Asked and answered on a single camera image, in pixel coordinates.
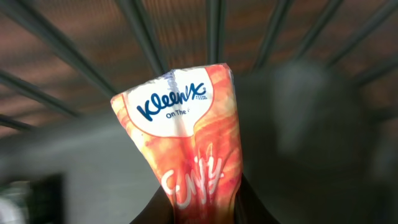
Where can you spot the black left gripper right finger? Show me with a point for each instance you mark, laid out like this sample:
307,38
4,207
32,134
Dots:
248,208

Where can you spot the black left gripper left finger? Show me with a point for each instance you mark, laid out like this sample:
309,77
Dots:
159,210

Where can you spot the orange Kleenex tissue pack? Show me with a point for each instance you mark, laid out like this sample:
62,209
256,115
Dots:
185,124

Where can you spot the grey plastic mesh basket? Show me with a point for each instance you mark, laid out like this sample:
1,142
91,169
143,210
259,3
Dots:
316,87

